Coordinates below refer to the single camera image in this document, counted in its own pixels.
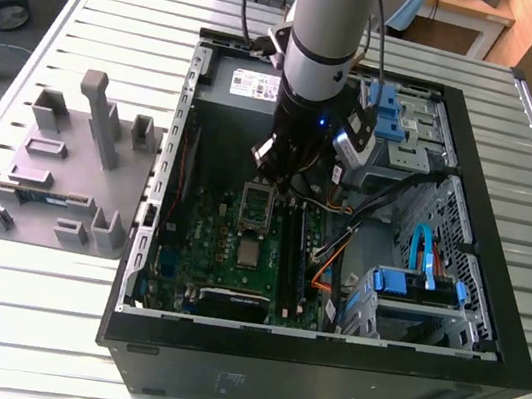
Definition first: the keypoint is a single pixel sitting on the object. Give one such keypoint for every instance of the metal locking lever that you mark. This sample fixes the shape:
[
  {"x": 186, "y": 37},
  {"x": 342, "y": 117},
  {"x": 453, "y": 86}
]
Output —
[{"x": 272, "y": 218}]

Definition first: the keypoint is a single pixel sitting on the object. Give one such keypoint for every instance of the hard disk in blue carrier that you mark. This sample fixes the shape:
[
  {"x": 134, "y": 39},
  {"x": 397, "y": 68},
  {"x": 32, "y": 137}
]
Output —
[{"x": 392, "y": 282}]

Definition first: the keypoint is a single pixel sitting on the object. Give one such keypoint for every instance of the dark RAM stick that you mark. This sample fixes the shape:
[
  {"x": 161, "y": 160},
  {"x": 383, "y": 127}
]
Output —
[{"x": 38, "y": 197}]

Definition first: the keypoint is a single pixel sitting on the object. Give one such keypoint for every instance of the CPU socket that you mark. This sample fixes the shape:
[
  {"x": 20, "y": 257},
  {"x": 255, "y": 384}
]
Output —
[{"x": 247, "y": 268}]

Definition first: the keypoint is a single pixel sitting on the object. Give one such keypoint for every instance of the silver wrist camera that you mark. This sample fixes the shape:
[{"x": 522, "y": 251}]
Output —
[{"x": 352, "y": 150}]

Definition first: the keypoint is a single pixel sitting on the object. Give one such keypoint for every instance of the grey metal drive cage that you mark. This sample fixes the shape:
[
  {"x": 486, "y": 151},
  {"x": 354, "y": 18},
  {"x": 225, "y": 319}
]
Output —
[
  {"x": 414, "y": 157},
  {"x": 420, "y": 312}
]

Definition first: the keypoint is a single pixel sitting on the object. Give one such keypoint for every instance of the blue plastic disk carrier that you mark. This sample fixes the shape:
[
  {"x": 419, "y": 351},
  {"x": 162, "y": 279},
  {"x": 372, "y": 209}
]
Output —
[{"x": 389, "y": 123}]

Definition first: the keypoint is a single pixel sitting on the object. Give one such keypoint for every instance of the grey power supply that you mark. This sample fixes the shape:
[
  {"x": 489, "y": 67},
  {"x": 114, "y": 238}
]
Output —
[{"x": 225, "y": 137}]

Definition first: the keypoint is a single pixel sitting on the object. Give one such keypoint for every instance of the green motherboard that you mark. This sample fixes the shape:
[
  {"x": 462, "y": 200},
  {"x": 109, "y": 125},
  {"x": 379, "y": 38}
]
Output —
[{"x": 207, "y": 251}]

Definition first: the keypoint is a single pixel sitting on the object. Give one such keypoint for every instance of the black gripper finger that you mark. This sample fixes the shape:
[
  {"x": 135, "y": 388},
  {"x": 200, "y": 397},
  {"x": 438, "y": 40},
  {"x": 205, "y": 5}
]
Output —
[
  {"x": 302, "y": 177},
  {"x": 267, "y": 156}
]

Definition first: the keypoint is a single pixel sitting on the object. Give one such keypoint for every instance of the grey parts rack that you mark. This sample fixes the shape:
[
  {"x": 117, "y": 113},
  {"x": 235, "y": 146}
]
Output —
[{"x": 72, "y": 179}]

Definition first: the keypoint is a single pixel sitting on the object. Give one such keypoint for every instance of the wooden desk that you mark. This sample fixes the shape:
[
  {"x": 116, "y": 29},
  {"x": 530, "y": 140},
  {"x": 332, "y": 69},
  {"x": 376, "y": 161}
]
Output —
[{"x": 478, "y": 8}]

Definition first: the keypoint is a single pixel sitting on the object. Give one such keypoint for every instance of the black RAM slot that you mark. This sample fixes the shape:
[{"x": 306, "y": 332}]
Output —
[
  {"x": 291, "y": 259},
  {"x": 286, "y": 258},
  {"x": 297, "y": 260}
]

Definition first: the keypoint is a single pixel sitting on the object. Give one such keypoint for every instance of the silver CPU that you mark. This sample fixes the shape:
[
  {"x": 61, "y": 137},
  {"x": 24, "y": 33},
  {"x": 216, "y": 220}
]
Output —
[{"x": 249, "y": 253}]

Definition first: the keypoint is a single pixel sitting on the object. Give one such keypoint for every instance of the black PC case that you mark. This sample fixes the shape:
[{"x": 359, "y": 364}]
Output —
[{"x": 269, "y": 372}]

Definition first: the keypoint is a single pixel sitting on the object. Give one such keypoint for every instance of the black graphics card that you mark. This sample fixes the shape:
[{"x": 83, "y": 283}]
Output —
[{"x": 234, "y": 306}]

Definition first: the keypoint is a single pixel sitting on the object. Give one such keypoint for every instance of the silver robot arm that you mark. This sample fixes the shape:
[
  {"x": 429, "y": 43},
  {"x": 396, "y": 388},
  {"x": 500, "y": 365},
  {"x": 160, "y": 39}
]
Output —
[{"x": 321, "y": 41}]

